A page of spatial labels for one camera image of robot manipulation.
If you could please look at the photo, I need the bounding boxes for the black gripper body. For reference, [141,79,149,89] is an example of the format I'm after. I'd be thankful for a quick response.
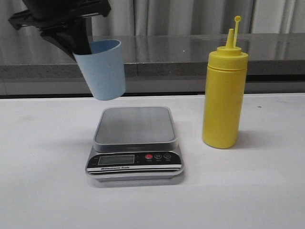
[8,0,112,34]

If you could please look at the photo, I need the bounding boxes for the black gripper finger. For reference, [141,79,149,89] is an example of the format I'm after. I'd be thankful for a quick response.
[41,18,92,55]

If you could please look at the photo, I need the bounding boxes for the light blue plastic cup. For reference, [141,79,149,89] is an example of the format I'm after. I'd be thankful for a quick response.
[74,40,126,101]

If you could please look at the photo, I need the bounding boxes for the yellow squeeze bottle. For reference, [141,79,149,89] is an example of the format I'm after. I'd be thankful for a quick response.
[202,15,248,149]

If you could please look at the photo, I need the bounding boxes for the silver digital kitchen scale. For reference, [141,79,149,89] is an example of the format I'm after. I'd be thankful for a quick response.
[85,106,184,187]

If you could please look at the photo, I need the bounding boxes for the grey stone countertop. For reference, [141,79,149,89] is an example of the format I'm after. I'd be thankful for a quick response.
[0,33,305,81]

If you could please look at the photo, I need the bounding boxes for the grey pleated curtain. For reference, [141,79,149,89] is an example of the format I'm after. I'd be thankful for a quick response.
[0,0,305,37]

